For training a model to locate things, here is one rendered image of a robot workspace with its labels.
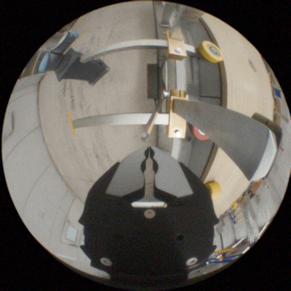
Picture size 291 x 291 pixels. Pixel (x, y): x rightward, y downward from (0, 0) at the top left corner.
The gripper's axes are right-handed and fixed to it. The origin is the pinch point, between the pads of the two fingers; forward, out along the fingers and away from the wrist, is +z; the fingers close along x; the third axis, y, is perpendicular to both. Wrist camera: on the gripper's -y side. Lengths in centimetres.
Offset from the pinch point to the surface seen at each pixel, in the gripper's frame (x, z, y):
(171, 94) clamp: 5.8, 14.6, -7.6
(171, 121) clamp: 5.8, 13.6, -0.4
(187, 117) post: 6.1, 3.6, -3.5
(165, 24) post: 8, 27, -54
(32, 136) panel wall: -257, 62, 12
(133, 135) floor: -19, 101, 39
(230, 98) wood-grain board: 24.0, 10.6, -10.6
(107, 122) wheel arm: -12.0, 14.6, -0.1
